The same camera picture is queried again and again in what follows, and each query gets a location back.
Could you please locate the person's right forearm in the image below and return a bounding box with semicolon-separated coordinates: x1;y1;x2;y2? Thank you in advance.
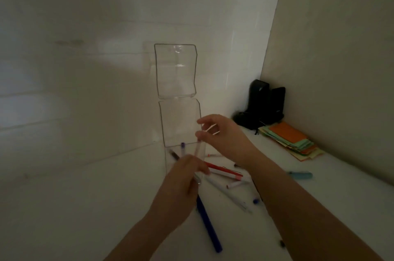
243;153;384;261

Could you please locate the clear plastic hinged box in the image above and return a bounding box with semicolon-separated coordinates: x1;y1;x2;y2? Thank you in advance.
153;43;202;178

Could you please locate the translucent clear pen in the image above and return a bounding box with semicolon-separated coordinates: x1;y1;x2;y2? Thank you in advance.
194;140;206;185

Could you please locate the black desktop device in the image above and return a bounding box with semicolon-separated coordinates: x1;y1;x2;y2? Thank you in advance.
232;79;286;131

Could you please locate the person's left hand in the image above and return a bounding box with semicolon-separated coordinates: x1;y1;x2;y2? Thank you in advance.
149;155;212;225

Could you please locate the red pen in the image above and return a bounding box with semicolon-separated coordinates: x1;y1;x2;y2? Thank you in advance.
204;161;244;178

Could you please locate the dark blue marker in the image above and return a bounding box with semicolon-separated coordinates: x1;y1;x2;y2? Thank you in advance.
195;195;223;254

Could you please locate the person's right hand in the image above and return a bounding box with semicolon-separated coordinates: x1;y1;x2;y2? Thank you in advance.
195;114;258;168

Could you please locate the stack of coloured paper sheets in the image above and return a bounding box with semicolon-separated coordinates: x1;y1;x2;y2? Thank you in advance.
258;121;325;162

